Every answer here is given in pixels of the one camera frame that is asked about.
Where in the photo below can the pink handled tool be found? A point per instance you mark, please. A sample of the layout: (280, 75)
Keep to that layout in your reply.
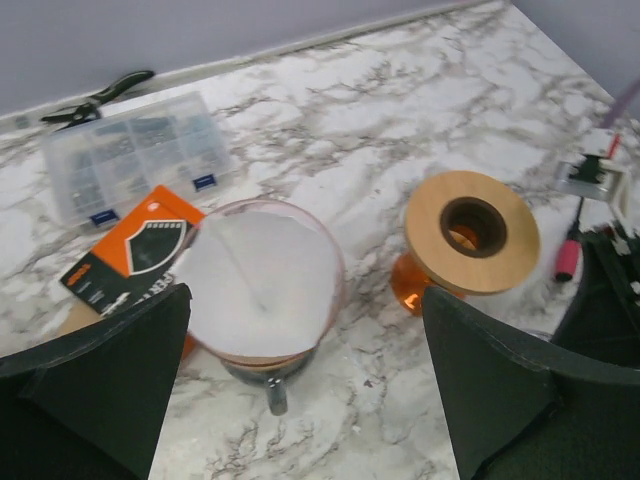
(569, 252)

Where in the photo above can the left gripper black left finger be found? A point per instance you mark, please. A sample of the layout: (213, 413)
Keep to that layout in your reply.
(91, 404)

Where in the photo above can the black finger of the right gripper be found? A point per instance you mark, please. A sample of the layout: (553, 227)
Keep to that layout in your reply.
(602, 321)

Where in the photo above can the orange coffee filter box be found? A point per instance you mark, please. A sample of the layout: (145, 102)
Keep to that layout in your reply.
(133, 261)

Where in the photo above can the orange glass carafe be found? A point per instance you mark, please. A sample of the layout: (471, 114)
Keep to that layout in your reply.
(409, 280)

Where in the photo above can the white paper coffee filter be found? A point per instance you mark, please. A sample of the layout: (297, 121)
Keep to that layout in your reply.
(265, 285)

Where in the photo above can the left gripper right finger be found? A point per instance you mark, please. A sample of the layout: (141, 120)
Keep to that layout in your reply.
(519, 407)

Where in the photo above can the black pliers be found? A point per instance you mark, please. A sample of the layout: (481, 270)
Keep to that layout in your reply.
(89, 110)

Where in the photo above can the pink plastic dripper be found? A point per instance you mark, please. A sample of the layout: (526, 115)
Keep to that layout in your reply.
(335, 260)

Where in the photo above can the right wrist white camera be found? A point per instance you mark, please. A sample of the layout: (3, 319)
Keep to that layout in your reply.
(596, 175)

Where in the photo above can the clear plastic screw organizer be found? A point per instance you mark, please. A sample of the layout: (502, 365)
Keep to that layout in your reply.
(101, 170)

